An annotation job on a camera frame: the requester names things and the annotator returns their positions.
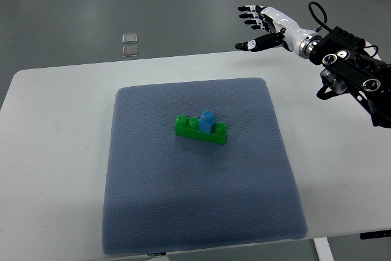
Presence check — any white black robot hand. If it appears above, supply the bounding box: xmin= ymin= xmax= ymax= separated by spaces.
xmin=235 ymin=5 xmax=321 ymax=59

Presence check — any white table leg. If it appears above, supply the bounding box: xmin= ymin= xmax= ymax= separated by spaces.
xmin=313 ymin=238 xmax=334 ymax=261

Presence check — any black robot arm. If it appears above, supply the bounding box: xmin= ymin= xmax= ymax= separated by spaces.
xmin=306 ymin=27 xmax=390 ymax=128

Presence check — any upper metal floor plate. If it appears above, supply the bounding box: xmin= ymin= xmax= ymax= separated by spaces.
xmin=122 ymin=32 xmax=138 ymax=44

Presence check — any blue-grey textured mat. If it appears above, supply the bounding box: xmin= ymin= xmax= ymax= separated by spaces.
xmin=102 ymin=78 xmax=307 ymax=255

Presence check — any green four-stud toy block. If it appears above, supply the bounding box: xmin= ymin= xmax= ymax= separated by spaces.
xmin=174 ymin=114 xmax=228 ymax=145

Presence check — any blue toy block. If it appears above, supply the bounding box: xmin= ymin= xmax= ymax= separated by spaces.
xmin=199 ymin=110 xmax=217 ymax=134

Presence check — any black desk control panel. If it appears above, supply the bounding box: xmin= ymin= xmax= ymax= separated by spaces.
xmin=360 ymin=230 xmax=391 ymax=240

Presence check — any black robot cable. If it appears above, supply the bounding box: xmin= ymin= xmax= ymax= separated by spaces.
xmin=307 ymin=1 xmax=379 ymax=57

